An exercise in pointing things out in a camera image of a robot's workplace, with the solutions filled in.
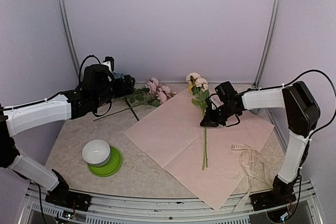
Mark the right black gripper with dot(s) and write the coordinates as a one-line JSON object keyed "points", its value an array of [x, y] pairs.
{"points": [[209, 118]]}

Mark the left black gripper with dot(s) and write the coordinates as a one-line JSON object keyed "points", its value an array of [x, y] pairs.
{"points": [[129, 86]]}

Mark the yellow fake flower stem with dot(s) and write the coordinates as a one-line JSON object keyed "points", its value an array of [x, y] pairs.
{"points": [[200, 94]]}

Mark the pale pink fake flower stem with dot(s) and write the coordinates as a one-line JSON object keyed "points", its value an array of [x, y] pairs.
{"points": [[196, 78]]}

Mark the pink wrapping paper sheet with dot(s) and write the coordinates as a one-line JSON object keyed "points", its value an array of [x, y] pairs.
{"points": [[172, 137]]}

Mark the pink fake rose stem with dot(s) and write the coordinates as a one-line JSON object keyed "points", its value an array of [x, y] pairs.
{"points": [[154, 93]]}

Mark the blue fake flower bunch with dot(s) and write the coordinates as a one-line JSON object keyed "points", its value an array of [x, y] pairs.
{"points": [[118, 77]]}

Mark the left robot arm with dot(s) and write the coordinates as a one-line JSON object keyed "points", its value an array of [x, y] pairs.
{"points": [[65, 105]]}

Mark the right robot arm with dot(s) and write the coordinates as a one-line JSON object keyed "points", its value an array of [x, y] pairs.
{"points": [[302, 113]]}

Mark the light blue mug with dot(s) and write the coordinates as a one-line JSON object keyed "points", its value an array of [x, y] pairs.
{"points": [[256, 111]]}

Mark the beige printed ribbon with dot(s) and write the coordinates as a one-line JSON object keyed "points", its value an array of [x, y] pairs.
{"points": [[254, 166]]}

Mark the white ceramic bowl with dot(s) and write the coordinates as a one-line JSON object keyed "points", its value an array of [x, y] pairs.
{"points": [[96, 153]]}

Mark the green plastic plate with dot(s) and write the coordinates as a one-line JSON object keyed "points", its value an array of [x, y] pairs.
{"points": [[112, 165]]}

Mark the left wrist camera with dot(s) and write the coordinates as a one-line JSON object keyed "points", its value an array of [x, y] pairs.
{"points": [[109, 62]]}

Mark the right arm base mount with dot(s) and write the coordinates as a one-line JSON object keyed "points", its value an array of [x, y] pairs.
{"points": [[268, 199]]}

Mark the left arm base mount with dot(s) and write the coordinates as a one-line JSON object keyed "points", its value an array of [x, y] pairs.
{"points": [[71, 200]]}

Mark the left aluminium frame post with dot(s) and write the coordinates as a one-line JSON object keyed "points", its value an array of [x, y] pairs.
{"points": [[69, 38]]}

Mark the aluminium frame post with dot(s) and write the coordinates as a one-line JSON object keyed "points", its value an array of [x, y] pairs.
{"points": [[268, 42], [69, 38]]}

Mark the front aluminium rail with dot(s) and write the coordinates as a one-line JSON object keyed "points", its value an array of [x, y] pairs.
{"points": [[117, 209]]}

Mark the right aluminium frame post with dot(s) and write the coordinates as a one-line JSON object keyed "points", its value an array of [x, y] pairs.
{"points": [[268, 42]]}

